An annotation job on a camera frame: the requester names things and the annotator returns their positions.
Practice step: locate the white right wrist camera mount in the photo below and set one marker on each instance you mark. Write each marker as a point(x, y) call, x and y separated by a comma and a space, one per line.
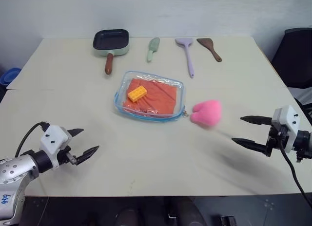
point(287, 123)

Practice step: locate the brown wooden spatula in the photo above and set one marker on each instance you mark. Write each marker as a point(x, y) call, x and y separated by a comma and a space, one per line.
point(209, 47)

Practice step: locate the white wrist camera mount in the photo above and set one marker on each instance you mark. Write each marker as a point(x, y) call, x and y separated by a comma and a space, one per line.
point(287, 123)
point(54, 137)

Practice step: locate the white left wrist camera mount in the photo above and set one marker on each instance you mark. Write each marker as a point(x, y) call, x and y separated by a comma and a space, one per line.
point(54, 137)

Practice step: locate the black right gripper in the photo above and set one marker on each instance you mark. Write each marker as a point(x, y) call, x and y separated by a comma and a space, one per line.
point(276, 139)

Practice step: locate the green silicone scoop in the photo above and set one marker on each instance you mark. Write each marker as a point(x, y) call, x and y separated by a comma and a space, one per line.
point(153, 47)

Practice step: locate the green square frying pan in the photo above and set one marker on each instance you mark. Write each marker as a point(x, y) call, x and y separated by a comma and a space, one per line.
point(111, 42)

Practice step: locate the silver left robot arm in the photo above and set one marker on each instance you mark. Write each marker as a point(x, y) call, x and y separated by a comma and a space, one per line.
point(14, 170)

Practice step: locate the yellow toy building brick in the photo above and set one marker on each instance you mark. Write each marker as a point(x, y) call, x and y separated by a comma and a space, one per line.
point(137, 94)

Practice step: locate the pink plush toy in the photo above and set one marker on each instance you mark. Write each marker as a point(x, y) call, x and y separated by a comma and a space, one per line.
point(207, 112)

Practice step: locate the clear zip pouch orange cloth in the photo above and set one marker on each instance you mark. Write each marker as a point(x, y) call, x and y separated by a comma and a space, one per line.
point(122, 84)

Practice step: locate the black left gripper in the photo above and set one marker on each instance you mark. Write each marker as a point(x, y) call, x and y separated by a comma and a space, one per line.
point(66, 157)

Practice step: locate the purple silicone spatula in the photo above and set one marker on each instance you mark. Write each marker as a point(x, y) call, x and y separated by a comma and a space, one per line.
point(188, 54)

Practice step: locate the black chair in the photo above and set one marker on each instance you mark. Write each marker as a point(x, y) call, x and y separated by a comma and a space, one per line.
point(296, 58)

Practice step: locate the small black block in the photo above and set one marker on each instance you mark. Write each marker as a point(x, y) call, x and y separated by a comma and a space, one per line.
point(228, 221)

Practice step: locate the blue plastic basins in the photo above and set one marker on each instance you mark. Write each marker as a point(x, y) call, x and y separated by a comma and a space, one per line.
point(9, 75)

